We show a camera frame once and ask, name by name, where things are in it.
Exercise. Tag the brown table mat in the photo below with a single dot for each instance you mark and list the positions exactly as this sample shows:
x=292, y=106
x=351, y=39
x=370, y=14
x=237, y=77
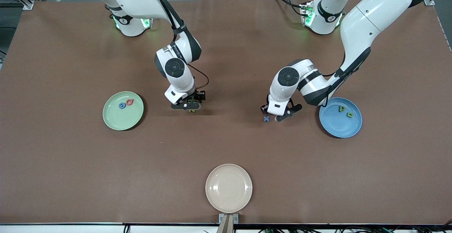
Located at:
x=226, y=67

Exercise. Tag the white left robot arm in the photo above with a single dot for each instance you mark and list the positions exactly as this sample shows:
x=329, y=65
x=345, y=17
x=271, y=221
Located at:
x=374, y=14

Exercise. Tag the green foam letter p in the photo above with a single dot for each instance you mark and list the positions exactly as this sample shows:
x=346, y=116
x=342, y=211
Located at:
x=341, y=109

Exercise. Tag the beige plate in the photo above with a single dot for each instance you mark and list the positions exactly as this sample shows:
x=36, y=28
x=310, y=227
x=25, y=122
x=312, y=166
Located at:
x=229, y=188

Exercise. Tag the red foam letter Q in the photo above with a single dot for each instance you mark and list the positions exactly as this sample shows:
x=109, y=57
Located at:
x=129, y=102

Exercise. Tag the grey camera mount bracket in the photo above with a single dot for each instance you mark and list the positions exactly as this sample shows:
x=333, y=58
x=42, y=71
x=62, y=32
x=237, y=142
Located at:
x=228, y=222

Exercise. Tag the light green plate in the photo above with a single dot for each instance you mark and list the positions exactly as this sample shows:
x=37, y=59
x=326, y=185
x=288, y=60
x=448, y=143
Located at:
x=116, y=118

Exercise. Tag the blue plate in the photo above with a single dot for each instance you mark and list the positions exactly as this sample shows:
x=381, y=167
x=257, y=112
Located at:
x=335, y=123

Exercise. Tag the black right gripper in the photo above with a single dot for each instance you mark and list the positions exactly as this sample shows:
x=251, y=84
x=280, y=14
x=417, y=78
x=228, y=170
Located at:
x=200, y=95

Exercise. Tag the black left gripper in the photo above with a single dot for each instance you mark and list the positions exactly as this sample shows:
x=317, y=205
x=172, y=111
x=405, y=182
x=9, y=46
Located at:
x=263, y=109

